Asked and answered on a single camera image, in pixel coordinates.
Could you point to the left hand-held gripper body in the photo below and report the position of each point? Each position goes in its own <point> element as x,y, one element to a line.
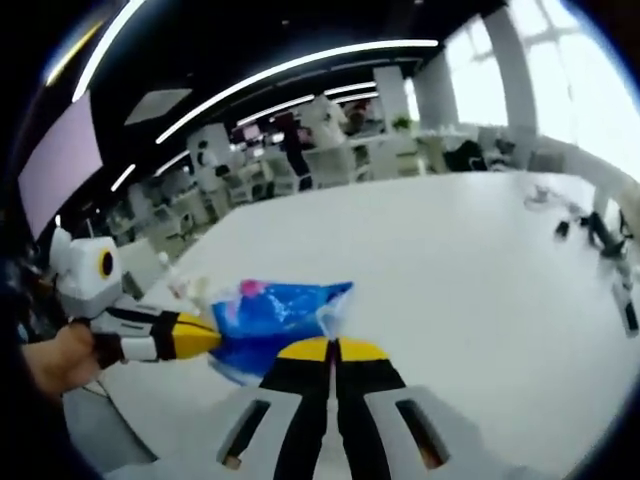
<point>85,280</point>

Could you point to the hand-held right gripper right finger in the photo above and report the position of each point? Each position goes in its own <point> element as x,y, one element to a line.
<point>365,400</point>

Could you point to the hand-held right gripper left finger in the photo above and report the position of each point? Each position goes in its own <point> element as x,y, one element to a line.
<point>305,400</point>

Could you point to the clear water bottle red label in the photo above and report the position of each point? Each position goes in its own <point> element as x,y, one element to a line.
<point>177,287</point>

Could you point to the paper cup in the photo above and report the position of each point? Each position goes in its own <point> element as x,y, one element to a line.
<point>202,290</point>

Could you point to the blue tissue packet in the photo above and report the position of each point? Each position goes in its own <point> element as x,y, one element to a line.
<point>270,320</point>

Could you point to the person's left hand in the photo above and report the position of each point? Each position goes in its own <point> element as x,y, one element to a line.
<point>60,357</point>

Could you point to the white table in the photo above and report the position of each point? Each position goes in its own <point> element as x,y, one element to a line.
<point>450,280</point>

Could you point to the white printed pillar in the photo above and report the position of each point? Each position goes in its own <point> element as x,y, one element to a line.
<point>207,150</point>

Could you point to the ceiling light strip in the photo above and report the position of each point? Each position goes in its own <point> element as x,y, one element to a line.
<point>107,47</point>
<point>300,62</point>

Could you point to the small black device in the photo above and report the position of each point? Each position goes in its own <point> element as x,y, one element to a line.
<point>563,229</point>

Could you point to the green potted plant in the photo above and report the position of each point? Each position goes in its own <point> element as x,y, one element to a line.
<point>402,123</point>

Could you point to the black desk stand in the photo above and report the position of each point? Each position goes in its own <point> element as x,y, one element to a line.
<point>605,237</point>

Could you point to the window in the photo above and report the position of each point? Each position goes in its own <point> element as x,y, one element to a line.
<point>575,75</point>

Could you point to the large wall screen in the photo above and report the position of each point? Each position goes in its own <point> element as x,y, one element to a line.
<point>60,165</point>

